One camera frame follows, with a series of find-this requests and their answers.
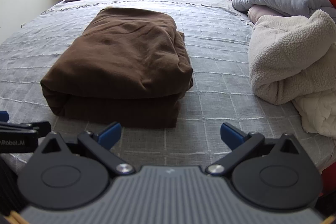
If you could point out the brown jacket with fleece collar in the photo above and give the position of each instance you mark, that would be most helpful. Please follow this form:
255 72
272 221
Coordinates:
129 66

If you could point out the cream fleece blanket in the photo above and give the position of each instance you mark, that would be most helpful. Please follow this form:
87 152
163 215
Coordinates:
292 59

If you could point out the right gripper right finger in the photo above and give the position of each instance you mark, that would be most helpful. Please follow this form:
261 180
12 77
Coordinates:
273 174

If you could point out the pink pillow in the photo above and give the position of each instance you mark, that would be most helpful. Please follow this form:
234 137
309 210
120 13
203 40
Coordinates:
256 11

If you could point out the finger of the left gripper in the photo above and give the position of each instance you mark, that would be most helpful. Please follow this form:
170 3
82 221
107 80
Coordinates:
42 128
4 116

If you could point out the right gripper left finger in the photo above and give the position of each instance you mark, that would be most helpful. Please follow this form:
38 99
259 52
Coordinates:
68 173

